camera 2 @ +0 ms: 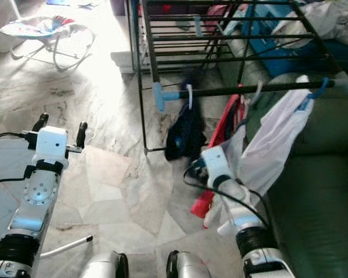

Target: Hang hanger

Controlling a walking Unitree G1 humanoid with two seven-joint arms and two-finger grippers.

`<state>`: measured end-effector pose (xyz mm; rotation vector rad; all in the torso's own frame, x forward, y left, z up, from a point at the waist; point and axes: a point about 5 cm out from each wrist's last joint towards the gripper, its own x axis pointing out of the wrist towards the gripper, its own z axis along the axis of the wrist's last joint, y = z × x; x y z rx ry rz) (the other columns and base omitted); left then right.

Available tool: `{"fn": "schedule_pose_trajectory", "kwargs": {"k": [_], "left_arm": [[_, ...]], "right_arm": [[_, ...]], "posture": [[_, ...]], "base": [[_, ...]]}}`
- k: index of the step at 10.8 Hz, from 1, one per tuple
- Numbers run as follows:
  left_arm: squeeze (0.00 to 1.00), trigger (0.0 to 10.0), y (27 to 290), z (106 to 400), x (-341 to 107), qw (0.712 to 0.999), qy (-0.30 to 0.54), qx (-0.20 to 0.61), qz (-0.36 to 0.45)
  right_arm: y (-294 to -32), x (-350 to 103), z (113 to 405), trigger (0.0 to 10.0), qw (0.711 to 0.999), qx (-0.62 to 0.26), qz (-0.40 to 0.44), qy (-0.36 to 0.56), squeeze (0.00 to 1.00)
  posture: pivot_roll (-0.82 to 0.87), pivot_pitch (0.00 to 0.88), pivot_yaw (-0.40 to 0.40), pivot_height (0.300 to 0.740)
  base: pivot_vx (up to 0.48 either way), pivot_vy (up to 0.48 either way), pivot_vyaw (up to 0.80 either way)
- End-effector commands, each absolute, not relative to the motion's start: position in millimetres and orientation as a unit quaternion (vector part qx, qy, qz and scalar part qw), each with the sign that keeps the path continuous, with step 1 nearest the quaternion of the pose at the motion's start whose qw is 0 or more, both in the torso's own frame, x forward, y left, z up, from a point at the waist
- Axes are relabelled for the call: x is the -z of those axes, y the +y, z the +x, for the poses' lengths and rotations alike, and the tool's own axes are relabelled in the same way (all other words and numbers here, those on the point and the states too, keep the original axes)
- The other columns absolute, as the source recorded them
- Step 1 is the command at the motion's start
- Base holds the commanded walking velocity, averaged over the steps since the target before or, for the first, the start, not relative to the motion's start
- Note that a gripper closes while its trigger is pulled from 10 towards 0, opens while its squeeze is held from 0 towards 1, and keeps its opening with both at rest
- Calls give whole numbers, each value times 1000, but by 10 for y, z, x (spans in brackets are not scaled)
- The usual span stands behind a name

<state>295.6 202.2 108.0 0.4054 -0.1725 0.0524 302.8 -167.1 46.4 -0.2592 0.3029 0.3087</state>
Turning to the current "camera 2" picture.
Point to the dark blue garment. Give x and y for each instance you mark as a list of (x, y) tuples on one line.
[(182, 136)]

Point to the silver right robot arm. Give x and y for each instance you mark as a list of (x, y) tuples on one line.
[(240, 208)]

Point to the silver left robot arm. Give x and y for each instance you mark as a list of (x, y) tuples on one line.
[(39, 194)]

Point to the white plastic hanger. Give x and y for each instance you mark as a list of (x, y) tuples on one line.
[(260, 87)]

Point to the blue plastic hanger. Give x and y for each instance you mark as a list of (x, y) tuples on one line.
[(320, 90)]

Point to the red and white garment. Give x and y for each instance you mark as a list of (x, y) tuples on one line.
[(229, 124)]

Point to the black metal drying rack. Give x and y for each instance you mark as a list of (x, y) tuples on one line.
[(220, 91)]

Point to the long white garment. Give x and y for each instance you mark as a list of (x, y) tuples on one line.
[(272, 139)]

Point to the light blue rod connector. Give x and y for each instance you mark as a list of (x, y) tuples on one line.
[(160, 95)]

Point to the white low slatted shelf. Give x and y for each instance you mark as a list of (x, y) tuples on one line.
[(122, 61)]

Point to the silver right robot leg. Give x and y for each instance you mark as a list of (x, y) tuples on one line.
[(191, 267)]

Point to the silver robot leg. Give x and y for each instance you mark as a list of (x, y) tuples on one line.
[(101, 267), (191, 267)]

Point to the thin white rod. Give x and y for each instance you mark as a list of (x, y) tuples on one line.
[(69, 245)]

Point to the dark green sofa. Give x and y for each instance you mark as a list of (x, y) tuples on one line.
[(319, 191)]

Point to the silver left robot leg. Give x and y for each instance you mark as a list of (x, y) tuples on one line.
[(101, 267)]

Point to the blue box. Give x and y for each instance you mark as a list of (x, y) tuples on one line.
[(272, 46)]

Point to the white crumpled cloth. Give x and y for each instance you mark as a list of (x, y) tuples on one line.
[(325, 20)]

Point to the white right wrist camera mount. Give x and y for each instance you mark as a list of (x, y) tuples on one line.
[(214, 162)]

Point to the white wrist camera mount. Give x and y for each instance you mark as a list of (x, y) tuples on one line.
[(214, 162), (51, 143)]

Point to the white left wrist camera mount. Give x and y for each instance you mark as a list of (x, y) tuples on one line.
[(51, 143)]

